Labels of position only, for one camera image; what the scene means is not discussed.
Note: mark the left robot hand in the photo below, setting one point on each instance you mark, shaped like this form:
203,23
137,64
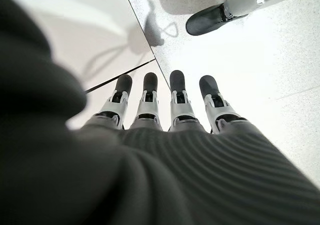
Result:
125,180

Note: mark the glossy white cabinet front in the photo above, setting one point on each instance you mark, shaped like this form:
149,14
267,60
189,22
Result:
87,22

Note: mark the black robot foot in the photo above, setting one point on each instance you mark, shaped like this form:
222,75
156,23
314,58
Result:
205,22

